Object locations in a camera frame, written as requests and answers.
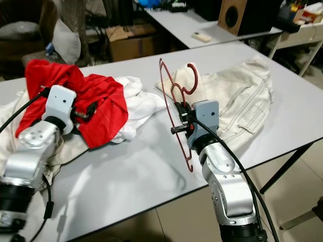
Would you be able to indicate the dark red plastic hanger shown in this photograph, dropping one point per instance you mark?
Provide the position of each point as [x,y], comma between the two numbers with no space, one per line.
[196,78]

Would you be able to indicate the red shirt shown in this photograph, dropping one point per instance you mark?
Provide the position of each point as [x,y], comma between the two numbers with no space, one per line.
[50,75]

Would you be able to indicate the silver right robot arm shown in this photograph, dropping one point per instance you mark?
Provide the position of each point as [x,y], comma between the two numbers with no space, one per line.
[227,176]

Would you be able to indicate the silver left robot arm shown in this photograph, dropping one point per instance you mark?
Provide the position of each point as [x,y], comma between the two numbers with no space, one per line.
[30,151]

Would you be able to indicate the white crumpled T-shirt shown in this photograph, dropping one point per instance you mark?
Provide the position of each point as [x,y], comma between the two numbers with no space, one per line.
[139,101]

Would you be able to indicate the cream denim jacket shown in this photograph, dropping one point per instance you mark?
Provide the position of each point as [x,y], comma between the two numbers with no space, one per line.
[232,96]

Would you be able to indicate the white stuffed bag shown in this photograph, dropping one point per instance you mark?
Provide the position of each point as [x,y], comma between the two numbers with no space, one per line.
[68,43]

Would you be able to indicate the brown cardboard box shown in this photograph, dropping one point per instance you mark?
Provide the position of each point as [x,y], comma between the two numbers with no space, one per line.
[131,45]

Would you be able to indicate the white remote control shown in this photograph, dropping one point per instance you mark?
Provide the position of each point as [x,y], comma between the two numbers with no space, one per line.
[201,36]

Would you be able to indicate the dark wicker chair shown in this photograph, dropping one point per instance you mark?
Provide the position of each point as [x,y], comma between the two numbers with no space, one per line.
[20,50]

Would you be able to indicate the white desk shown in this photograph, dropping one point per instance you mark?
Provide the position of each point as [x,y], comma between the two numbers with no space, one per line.
[176,22]

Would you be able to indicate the grey curtain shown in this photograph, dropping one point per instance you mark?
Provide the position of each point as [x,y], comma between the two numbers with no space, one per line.
[75,10]

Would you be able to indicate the grey seat cushion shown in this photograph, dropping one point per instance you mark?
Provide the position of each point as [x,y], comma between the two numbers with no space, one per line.
[20,30]

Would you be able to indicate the black table leg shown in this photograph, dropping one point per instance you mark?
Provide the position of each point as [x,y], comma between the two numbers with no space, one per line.
[285,168]

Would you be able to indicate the wooden loudspeaker box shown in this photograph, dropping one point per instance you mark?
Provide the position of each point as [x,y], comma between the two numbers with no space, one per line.
[242,15]

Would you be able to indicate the black desk device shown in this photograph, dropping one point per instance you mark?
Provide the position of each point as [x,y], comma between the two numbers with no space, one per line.
[289,20]

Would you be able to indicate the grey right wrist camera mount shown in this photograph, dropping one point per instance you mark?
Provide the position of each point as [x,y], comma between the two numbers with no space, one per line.
[206,118]

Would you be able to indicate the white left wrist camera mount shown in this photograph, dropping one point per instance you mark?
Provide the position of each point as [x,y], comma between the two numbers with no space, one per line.
[59,103]

